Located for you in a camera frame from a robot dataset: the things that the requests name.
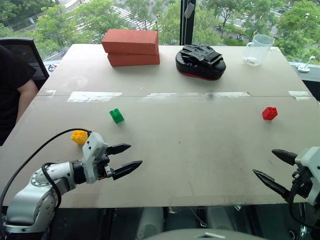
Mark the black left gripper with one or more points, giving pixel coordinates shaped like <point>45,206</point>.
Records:
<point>104,166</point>

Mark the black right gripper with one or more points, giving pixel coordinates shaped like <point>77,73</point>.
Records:
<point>303,183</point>

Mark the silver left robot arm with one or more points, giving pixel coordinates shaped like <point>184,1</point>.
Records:
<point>37,195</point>

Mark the person's bare forearm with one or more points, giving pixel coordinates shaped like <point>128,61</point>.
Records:
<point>27,97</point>

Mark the green toy brick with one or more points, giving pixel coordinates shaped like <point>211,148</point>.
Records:
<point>117,115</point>

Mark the yellow toy brick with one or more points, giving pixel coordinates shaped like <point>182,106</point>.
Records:
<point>79,137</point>

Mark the red toy brick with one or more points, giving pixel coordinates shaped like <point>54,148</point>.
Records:
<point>270,113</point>

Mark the worn white tape strip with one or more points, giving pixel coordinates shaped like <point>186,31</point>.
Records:
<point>50,93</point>
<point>93,96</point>
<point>300,95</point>

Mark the grey rounded robot leg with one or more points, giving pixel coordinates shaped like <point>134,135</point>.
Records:
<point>221,215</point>
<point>150,222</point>

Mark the grey robot torso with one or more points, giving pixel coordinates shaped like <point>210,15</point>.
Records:
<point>200,235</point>

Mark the clear plastic measuring cup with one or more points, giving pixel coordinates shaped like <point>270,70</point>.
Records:
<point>258,51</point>

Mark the black boxing focus pad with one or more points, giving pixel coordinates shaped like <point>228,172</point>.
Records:
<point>200,65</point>

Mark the person in black shirt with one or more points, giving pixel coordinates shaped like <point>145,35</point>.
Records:
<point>11,85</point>

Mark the black mesh office chair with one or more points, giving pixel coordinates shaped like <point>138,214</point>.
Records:
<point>27,52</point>

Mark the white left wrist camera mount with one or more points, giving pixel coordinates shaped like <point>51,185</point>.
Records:
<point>92,150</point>

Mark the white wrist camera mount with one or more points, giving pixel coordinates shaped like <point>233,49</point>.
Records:
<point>310,160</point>
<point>92,150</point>

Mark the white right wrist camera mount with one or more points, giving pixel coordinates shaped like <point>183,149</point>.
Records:
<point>310,160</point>

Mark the black window frame post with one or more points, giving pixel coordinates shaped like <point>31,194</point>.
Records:
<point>186,30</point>

